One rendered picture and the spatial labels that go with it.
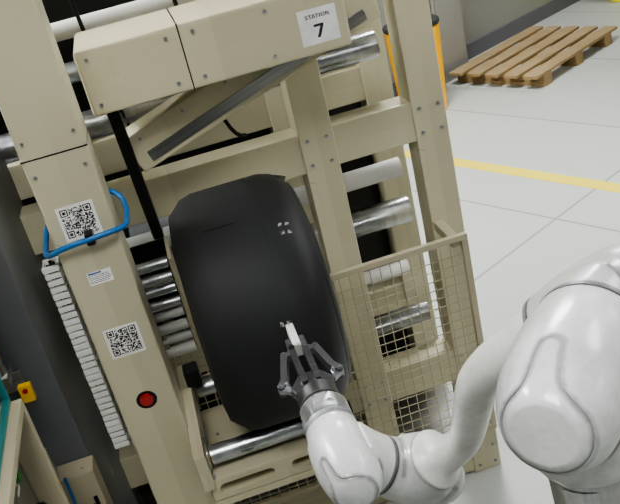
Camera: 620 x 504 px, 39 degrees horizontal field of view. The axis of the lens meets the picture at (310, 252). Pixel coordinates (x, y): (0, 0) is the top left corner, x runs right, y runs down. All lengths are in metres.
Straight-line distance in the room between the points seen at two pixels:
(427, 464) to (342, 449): 0.15
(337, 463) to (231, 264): 0.52
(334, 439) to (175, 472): 0.76
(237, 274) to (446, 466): 0.57
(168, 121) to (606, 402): 1.48
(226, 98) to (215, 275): 0.57
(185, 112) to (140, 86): 0.20
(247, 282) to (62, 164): 0.43
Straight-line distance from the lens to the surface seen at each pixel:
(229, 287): 1.72
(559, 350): 0.91
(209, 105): 2.15
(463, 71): 6.99
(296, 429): 2.00
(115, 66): 1.97
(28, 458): 1.81
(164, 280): 2.29
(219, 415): 2.31
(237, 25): 1.98
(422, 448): 1.48
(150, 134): 2.15
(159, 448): 2.07
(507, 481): 3.11
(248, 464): 2.02
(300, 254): 1.74
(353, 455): 1.40
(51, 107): 1.72
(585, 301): 0.98
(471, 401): 1.26
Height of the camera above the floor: 2.12
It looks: 26 degrees down
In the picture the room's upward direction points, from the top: 14 degrees counter-clockwise
